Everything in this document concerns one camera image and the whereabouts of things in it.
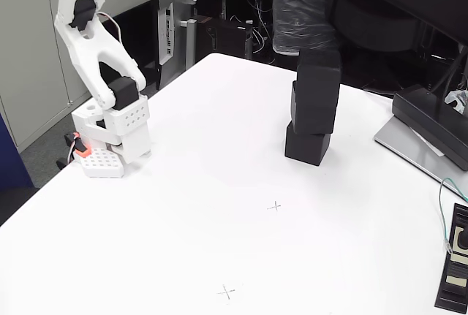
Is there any black flat device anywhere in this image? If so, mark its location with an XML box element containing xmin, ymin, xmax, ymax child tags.
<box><xmin>434</xmin><ymin>203</ymin><xmax>468</xmax><ymax>314</ymax></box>

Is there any blue partition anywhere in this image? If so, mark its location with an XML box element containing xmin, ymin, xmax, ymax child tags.
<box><xmin>0</xmin><ymin>112</ymin><xmax>34</xmax><ymax>191</ymax></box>

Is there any silver computer case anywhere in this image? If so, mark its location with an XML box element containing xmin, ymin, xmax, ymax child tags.
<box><xmin>152</xmin><ymin>0</ymin><xmax>193</xmax><ymax>66</ymax></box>

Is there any black rectangular dock box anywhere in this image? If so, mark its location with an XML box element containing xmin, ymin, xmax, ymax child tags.
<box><xmin>391</xmin><ymin>83</ymin><xmax>468</xmax><ymax>172</ymax></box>

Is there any grey metal post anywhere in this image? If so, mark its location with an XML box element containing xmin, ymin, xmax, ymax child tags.
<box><xmin>179</xmin><ymin>18</ymin><xmax>198</xmax><ymax>71</ymax></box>

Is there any pink white arm cable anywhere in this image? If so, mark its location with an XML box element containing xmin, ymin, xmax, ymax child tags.
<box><xmin>95</xmin><ymin>12</ymin><xmax>124</xmax><ymax>45</ymax></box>

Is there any black panel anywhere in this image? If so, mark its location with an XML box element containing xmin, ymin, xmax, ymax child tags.
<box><xmin>105</xmin><ymin>0</ymin><xmax>161</xmax><ymax>93</ymax></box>

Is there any trash bin with plastic bag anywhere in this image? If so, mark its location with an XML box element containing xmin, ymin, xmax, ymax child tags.
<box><xmin>267</xmin><ymin>0</ymin><xmax>339</xmax><ymax>56</ymax></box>

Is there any white crumpled plastic bag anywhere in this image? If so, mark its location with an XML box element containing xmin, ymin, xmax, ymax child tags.
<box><xmin>444</xmin><ymin>90</ymin><xmax>468</xmax><ymax>115</ymax></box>

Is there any tangled wire bundle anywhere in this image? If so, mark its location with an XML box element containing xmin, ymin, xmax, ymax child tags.
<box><xmin>230</xmin><ymin>0</ymin><xmax>274</xmax><ymax>55</ymax></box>

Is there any thin green cable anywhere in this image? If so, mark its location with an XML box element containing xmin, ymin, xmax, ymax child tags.
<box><xmin>438</xmin><ymin>177</ymin><xmax>468</xmax><ymax>256</ymax></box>

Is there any base power cable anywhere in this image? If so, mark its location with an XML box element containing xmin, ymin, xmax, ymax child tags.
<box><xmin>56</xmin><ymin>131</ymin><xmax>80</xmax><ymax>170</ymax></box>

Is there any silver monitor stand base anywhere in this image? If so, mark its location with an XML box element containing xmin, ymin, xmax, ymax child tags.
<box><xmin>373</xmin><ymin>113</ymin><xmax>468</xmax><ymax>199</ymax></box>

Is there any orange clip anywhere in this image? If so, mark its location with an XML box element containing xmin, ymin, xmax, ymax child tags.
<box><xmin>72</xmin><ymin>132</ymin><xmax>91</xmax><ymax>158</ymax></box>

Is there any black cube block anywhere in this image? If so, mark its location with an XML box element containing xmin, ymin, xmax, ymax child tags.
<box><xmin>295</xmin><ymin>48</ymin><xmax>344</xmax><ymax>102</ymax></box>
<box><xmin>290</xmin><ymin>80</ymin><xmax>339</xmax><ymax>136</ymax></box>
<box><xmin>284</xmin><ymin>123</ymin><xmax>332</xmax><ymax>167</ymax></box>

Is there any black office chair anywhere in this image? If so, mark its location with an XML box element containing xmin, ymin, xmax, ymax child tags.
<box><xmin>328</xmin><ymin>0</ymin><xmax>425</xmax><ymax>55</ymax></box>

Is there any grey cabinet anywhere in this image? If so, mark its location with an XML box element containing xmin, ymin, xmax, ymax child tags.
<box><xmin>0</xmin><ymin>0</ymin><xmax>154</xmax><ymax>153</ymax></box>

